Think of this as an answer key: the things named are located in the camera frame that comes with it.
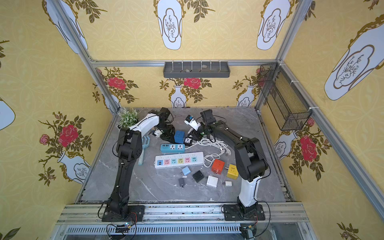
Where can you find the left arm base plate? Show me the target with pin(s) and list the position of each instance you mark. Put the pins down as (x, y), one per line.
(134, 213)

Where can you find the blue cube socket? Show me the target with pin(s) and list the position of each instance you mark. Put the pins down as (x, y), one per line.
(179, 137)

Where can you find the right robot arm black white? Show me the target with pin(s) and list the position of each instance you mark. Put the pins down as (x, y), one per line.
(250, 161)

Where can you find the red cube socket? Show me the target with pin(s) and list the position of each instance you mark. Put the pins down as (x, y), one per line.
(217, 166)

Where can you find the grey wall shelf tray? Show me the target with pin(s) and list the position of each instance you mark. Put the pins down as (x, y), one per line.
(196, 69)

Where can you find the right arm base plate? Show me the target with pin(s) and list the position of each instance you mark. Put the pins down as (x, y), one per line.
(238, 212)

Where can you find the potted green plant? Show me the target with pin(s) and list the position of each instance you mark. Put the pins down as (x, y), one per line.
(128, 118)

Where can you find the yellow plug adapter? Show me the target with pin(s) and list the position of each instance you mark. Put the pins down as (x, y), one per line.
(232, 172)

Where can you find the black socket base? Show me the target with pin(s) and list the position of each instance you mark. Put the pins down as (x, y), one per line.
(188, 142)

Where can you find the black plug adapter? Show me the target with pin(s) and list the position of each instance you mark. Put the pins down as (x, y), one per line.
(198, 176)

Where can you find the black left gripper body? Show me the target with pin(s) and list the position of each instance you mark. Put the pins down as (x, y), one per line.
(168, 132)

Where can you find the white power strip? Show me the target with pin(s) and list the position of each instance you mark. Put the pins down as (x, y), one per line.
(179, 160)

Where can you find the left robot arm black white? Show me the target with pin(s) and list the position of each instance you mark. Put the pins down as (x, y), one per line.
(129, 148)

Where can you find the black wire mesh basket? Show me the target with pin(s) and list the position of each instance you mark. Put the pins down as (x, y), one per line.
(289, 108)

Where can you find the light blue plug adapter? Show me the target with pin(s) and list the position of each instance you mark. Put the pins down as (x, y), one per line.
(186, 171)

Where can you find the grey purple plug adapter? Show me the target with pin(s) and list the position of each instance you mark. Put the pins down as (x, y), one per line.
(182, 183)

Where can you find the light blue socket base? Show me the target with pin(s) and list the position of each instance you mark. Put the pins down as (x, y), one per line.
(172, 148)

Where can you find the mint green handle tool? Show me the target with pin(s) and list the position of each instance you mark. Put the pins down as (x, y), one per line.
(145, 144)

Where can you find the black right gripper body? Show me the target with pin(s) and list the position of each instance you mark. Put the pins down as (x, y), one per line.
(197, 132)

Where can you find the small white plug adapter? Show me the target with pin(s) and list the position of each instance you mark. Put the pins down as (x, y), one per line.
(228, 183)

